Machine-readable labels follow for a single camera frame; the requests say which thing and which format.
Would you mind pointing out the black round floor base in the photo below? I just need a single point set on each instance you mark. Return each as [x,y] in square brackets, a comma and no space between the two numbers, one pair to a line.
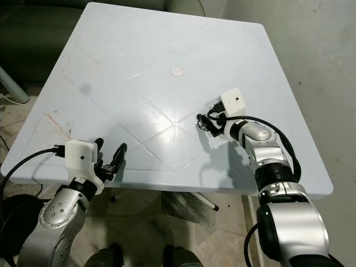
[15,222]

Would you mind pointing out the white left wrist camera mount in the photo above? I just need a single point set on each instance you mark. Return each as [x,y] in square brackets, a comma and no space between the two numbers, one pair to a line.
[80,158]

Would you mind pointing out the white baseboard strip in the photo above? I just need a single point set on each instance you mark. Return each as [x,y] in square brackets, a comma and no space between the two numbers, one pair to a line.
[253,233]

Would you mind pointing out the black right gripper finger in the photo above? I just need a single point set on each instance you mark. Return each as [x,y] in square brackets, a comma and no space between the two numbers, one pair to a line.
[208,119]
[211,130]

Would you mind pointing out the round white table cap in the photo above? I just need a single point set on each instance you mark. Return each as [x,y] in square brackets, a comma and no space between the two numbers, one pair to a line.
[177,71]

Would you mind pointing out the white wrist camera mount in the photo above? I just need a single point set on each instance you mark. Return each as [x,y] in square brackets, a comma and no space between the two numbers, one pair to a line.
[80,158]
[233,103]

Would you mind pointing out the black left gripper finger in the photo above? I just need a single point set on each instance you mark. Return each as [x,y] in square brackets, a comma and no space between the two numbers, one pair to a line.
[98,143]
[120,154]

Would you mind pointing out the grey slanted table leg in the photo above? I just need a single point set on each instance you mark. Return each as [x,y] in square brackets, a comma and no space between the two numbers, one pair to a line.
[14,88]

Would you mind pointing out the pale table leg black foot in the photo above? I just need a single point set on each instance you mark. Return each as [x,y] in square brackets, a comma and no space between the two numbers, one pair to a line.
[206,202]

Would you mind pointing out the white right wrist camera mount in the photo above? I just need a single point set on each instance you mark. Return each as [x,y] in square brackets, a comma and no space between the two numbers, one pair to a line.
[233,103]

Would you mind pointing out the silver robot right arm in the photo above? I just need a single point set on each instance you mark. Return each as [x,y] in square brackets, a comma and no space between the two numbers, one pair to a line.
[256,132]

